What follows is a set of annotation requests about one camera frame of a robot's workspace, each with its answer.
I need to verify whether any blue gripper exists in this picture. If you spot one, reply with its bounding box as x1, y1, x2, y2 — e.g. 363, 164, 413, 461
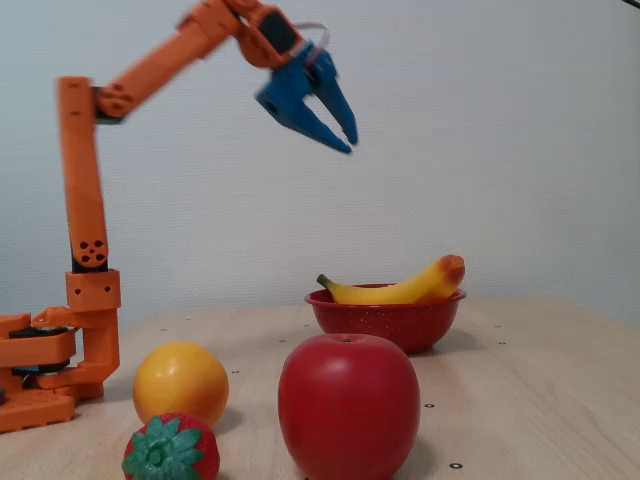
254, 45, 359, 155

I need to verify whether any red speckled bowl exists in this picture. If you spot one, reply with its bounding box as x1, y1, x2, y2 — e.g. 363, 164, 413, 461
304, 283, 468, 355

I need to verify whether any red toy apple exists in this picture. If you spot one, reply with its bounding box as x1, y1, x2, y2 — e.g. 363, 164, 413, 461
277, 333, 421, 480

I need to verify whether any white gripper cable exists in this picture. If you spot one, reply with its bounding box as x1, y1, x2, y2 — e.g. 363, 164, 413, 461
294, 21, 332, 66

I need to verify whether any yellow toy banana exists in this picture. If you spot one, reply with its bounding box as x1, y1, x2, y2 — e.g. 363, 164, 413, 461
316, 254, 466, 305

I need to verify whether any red toy strawberry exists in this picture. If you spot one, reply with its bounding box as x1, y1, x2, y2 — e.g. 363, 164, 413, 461
122, 412, 221, 480

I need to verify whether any orange toy peach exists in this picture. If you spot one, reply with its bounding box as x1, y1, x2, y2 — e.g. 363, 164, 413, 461
132, 341, 230, 429

